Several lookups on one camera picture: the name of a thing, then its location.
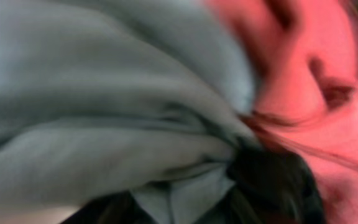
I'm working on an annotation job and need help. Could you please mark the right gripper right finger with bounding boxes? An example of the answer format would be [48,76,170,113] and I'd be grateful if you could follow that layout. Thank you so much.
[225,143,325,224]

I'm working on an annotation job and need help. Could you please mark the khaki beige shorts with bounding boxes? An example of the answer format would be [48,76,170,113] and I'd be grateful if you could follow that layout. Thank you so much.
[0,1,258,223]

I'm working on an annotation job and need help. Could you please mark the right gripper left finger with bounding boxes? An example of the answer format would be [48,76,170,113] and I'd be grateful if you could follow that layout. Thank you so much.
[61,192,154,224]

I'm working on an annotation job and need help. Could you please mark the black and red jersey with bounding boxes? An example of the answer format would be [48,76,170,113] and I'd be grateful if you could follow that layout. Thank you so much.
[208,0,358,224]

